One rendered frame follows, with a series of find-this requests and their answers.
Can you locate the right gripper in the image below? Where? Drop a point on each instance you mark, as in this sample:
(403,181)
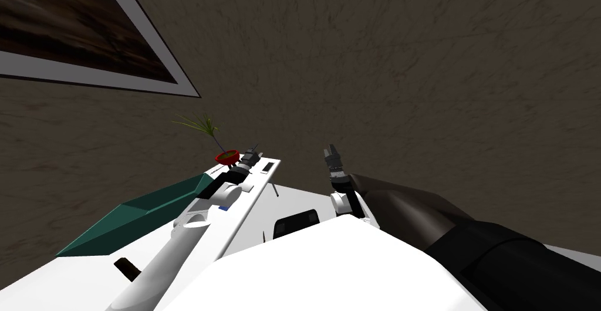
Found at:
(336,166)

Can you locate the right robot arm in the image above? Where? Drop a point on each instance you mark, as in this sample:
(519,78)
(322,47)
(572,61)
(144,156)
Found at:
(469,236)

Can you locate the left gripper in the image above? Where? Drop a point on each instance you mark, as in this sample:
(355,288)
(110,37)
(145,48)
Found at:
(249,159)

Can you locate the small black flat rectangle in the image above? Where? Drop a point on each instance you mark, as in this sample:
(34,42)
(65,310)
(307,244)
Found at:
(267,167)

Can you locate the green plant in red pot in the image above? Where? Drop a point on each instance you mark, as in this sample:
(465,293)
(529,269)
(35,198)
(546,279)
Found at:
(227,157)

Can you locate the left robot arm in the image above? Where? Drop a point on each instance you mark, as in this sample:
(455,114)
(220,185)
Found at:
(173,250)

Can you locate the dark picture in white frame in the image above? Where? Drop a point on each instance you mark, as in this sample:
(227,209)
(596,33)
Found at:
(70,24)

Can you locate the black block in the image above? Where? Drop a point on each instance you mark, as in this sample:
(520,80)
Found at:
(127,269)

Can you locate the dark green angular box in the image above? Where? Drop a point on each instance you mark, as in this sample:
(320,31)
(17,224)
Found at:
(141,217)

